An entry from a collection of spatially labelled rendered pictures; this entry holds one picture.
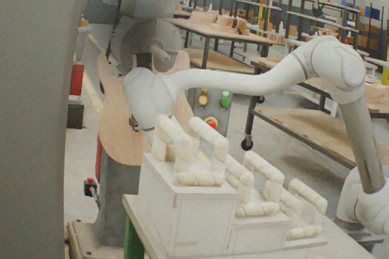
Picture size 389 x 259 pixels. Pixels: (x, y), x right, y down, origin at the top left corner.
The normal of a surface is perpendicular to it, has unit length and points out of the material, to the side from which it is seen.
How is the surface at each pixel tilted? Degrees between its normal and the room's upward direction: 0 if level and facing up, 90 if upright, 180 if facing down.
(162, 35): 83
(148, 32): 83
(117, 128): 88
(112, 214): 90
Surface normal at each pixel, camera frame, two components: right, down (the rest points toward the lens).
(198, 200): 0.32, 0.25
